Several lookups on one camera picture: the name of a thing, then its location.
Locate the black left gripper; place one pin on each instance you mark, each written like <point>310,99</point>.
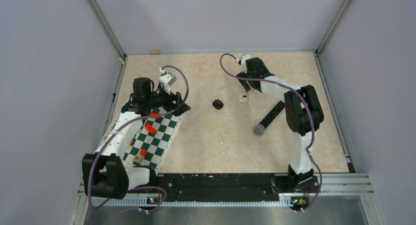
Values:
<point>170,105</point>

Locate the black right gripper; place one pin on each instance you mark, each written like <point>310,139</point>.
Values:
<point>245,84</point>

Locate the cream earbud charging case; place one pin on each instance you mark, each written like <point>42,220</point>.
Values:
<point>243,97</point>

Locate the black earbud charging case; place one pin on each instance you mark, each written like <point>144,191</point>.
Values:
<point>217,104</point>

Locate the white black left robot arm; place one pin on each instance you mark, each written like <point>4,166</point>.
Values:
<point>105,173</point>

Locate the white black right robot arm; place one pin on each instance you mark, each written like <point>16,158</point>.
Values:
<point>302,107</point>

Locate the red rectangular block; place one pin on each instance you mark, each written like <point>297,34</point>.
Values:
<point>155,115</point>

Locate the red hexagonal block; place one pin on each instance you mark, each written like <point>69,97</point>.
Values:
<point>150,129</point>

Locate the green white chessboard mat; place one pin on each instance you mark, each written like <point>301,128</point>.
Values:
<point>156,145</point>

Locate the red block at edge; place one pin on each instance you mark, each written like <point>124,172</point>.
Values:
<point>143,152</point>

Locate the wooden block in corner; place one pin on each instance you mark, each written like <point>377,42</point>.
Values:
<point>154,52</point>

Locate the tan wooden cube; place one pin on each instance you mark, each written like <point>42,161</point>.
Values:
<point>138,159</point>

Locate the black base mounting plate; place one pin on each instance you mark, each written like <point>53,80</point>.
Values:
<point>245,187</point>

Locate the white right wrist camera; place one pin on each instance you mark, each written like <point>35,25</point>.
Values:
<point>242,60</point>

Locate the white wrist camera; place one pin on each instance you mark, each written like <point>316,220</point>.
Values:
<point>242,60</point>
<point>166,78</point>

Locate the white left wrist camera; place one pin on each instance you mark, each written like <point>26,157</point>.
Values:
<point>166,78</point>

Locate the aluminium front rail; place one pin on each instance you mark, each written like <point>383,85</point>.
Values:
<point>329,185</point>

